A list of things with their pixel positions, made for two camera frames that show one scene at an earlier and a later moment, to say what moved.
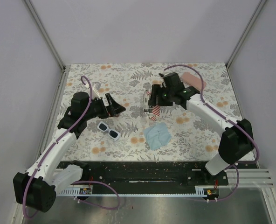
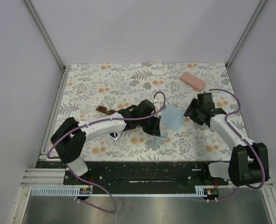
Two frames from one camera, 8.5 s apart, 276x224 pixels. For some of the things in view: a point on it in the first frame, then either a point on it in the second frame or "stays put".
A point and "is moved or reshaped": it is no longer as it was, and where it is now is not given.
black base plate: x=148 y=174 stays put
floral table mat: x=140 y=112 stays put
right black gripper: x=156 y=90 → x=193 y=105
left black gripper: x=113 y=108 → x=155 y=129
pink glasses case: x=192 y=80 stays put
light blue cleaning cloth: x=157 y=136 is moved or reshaped
